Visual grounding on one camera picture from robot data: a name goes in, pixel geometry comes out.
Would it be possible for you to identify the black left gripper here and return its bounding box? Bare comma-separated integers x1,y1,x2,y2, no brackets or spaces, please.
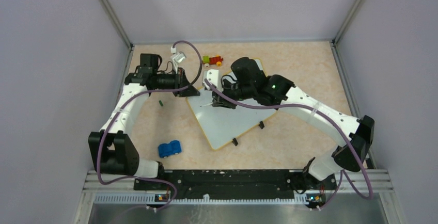
153,67,200,97

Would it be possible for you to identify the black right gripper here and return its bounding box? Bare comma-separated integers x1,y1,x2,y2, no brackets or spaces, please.
212,79,255,110

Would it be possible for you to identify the yellow-framed whiteboard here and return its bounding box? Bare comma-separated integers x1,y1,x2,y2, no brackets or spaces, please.
186,57,275,150

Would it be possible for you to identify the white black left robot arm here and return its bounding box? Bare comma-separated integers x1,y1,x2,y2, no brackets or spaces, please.
88,52,200,190

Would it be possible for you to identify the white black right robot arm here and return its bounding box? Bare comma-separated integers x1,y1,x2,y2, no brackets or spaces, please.
203,57,375,189

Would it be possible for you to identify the red toy train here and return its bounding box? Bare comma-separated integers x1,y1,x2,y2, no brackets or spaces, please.
202,55,224,68

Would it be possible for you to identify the blue toy car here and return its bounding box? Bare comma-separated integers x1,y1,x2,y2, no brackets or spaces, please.
158,140,182,158

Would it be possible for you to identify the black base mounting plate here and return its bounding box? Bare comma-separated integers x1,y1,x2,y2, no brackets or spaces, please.
133,169,336,200

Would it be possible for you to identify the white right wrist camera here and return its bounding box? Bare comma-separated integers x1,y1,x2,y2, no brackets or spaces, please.
202,69,222,91

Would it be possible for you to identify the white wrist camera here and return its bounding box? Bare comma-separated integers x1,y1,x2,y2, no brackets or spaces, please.
202,69,222,91
170,46,186,73

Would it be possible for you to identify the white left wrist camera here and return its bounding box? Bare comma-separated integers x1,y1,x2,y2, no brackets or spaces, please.
170,46,186,73

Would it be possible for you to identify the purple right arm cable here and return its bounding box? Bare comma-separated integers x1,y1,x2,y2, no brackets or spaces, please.
204,78,374,212

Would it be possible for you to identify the aluminium frame rail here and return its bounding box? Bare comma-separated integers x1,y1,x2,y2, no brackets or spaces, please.
74,169,405,223

